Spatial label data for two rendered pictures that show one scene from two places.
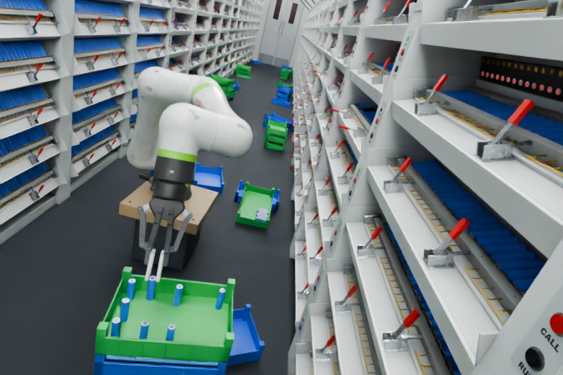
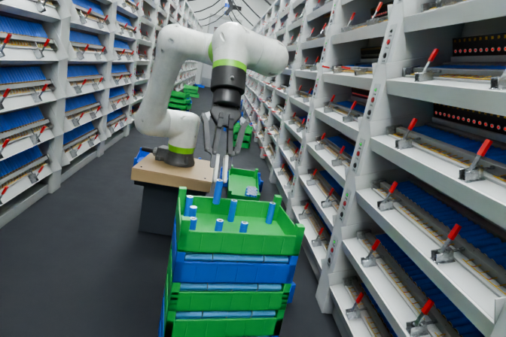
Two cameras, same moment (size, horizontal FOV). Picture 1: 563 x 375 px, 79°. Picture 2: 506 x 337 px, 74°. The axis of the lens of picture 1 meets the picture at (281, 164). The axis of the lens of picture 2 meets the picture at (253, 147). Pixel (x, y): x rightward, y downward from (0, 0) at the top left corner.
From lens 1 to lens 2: 0.43 m
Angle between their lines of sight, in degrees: 9
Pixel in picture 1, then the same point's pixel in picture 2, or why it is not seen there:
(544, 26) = not seen: outside the picture
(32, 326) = (59, 289)
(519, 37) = not seen: outside the picture
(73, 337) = (104, 296)
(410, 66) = not seen: outside the picture
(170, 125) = (227, 37)
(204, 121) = (253, 35)
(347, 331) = (398, 219)
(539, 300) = not seen: outside the picture
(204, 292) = (251, 211)
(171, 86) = (190, 39)
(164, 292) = (215, 214)
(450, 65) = not seen: outside the picture
